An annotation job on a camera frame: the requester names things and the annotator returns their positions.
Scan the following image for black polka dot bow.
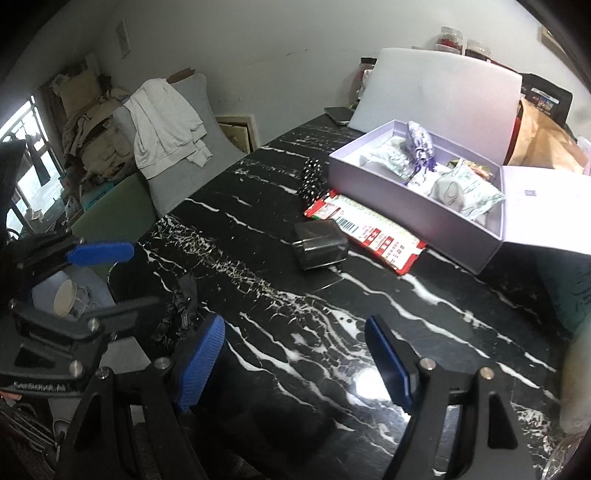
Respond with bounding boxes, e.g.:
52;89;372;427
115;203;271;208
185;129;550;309
300;156;334;208

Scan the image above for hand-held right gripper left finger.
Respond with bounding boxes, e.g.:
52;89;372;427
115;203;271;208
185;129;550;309
55;314;227;480

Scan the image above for brown paper bag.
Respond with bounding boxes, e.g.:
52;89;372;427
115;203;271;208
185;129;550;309
505;99;589;176

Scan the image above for smartphone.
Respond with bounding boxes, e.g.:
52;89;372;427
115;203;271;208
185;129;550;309
323;106;358;126

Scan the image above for glass jar with red contents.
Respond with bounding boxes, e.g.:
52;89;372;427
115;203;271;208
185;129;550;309
434;26;464;55

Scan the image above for purple fabric sachet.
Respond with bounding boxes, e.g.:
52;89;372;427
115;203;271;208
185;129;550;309
406;121;437;174

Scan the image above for wall switch plate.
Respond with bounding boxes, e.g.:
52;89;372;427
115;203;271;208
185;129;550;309
115;18;131;59

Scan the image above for white papers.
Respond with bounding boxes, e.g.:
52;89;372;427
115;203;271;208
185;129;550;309
575;134;591;176

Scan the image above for black cable bundle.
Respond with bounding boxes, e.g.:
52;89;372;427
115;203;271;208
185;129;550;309
0;401;61;462

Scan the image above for black printed bag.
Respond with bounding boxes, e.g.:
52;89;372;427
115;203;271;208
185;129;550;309
519;73;573;127

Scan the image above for white garment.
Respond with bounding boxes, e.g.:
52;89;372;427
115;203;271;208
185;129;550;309
124;78;208;181

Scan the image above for glass jar with dark contents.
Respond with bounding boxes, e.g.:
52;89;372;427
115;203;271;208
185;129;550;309
465;39;492;61

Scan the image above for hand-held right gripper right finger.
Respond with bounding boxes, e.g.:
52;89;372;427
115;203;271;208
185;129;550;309
365;315;539;480

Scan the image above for white bread-print packet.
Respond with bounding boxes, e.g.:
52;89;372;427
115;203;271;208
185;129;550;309
360;136;419;183
427;164;506;220

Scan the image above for gold red snack bag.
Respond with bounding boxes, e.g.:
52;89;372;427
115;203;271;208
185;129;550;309
445;158;497;181

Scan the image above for pile of beige cloth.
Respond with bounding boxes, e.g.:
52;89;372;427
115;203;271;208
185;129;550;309
39;69;139;185

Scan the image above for grey chair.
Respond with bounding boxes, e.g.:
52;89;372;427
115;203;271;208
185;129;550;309
113;73;250;217

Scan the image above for light wooden picture frame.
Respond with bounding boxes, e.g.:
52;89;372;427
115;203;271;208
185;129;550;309
540;25;571;63

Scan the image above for clear glass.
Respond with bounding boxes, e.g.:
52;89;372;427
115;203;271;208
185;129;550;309
545;434;591;480

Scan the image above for leaning wooden frame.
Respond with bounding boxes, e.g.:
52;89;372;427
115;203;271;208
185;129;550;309
215;113;257;155

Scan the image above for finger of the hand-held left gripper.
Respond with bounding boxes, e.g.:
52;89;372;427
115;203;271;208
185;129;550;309
11;296;163;341
16;233;136;278

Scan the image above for window with railing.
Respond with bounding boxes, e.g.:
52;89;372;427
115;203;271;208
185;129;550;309
0;95;65;232

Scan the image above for teal cloth bag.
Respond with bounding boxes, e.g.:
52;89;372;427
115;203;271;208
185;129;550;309
538;258;591;333

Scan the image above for white cup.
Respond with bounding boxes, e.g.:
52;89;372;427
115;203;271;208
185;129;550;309
53;279;93;319

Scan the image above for red white snack packet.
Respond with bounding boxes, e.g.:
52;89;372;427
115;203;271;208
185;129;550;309
304;189;428;276

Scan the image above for black lace scrunchie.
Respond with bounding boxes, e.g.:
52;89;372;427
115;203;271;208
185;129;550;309
154;273;200;347

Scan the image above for green chair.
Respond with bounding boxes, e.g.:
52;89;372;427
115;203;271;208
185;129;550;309
71;173;155;245

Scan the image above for white foam board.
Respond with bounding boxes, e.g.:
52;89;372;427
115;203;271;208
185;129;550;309
347;47;522;160

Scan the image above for blue box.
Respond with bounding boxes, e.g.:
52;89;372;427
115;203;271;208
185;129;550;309
81;182;116;210

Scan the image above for lavender gift box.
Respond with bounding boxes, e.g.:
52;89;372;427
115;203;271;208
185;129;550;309
328;119;591;276

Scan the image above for small shiny metallic box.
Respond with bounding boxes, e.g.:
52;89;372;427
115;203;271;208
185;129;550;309
292;219;349;270

